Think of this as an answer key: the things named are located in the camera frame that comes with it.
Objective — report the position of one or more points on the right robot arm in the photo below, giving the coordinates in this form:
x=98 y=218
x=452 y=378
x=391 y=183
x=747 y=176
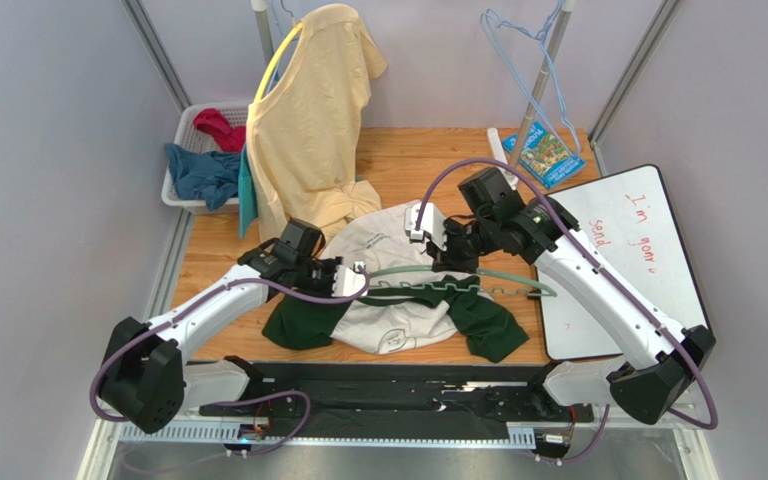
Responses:
x=659 y=370

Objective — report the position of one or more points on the blue garment in basket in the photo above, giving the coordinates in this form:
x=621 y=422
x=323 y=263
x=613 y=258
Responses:
x=210 y=176

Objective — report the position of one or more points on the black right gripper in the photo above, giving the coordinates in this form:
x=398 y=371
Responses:
x=450 y=249

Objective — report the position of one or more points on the yellow plastic hanger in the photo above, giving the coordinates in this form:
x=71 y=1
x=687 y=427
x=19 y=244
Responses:
x=272 y=66

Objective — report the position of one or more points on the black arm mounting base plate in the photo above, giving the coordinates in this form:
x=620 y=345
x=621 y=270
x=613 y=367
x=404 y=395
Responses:
x=416 y=401

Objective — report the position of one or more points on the aluminium frame post right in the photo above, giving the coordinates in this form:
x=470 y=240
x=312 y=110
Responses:
x=649 y=42

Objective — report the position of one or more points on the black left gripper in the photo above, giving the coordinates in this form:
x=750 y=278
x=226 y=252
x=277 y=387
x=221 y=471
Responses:
x=331 y=265

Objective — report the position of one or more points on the aluminium frame post left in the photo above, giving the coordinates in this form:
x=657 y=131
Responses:
x=146 y=30

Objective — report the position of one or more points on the white plastic laundry basket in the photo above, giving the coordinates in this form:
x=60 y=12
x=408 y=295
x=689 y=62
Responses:
x=190 y=139

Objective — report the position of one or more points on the red garment in basket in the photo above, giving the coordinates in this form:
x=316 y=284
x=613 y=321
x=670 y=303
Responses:
x=227 y=137

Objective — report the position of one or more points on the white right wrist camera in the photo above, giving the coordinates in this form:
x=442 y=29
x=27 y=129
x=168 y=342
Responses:
x=427 y=227

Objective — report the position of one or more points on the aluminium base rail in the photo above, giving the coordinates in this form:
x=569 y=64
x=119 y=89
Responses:
x=276 y=420

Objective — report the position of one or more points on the white dry-erase board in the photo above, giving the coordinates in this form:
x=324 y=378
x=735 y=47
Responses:
x=629 y=218

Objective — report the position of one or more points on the aluminium frame post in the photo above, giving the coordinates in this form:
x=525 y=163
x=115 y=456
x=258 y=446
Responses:
x=146 y=30
x=649 y=42

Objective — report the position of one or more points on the teal garment on hanger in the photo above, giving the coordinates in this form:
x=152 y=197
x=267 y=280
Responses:
x=248 y=210

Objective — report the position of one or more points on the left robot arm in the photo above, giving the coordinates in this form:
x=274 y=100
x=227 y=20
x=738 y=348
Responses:
x=148 y=377

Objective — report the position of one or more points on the cream yellow t-shirt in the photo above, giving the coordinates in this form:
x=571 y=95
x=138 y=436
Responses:
x=302 y=136

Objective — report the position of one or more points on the white clothes rack base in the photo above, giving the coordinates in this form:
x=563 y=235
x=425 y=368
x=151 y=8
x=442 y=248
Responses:
x=498 y=153

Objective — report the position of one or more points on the green and white t-shirt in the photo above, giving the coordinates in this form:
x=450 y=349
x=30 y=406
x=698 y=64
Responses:
x=418 y=308

